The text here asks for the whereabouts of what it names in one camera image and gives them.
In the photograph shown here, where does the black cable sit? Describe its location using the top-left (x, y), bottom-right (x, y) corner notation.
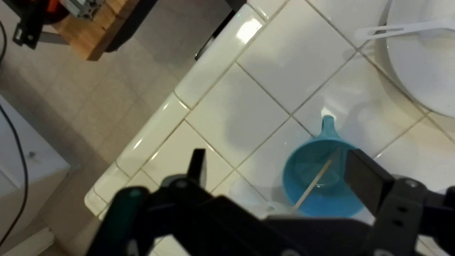
top-left (0, 104), bottom-right (30, 248)

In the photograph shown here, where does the blue plastic cup with handles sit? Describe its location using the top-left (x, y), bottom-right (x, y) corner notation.
top-left (282, 114), bottom-right (367, 220)

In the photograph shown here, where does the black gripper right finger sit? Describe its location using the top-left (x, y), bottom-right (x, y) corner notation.
top-left (343, 149), bottom-right (398, 218)

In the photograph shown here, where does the white lower cabinet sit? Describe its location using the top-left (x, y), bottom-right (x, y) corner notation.
top-left (0, 93), bottom-right (73, 203)

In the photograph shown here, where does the thin wooden stick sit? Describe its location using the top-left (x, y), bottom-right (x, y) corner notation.
top-left (293, 159), bottom-right (337, 211)

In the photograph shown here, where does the wooden table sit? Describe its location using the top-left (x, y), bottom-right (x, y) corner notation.
top-left (50, 0), bottom-right (145, 63)

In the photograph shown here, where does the white plastic spoon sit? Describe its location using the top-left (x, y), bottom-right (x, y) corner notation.
top-left (354, 19), bottom-right (455, 43)

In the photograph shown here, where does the white round plate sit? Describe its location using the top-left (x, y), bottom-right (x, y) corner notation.
top-left (373, 0), bottom-right (455, 122)

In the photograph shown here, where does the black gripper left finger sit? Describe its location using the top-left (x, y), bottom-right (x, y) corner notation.
top-left (186, 149), bottom-right (208, 190)

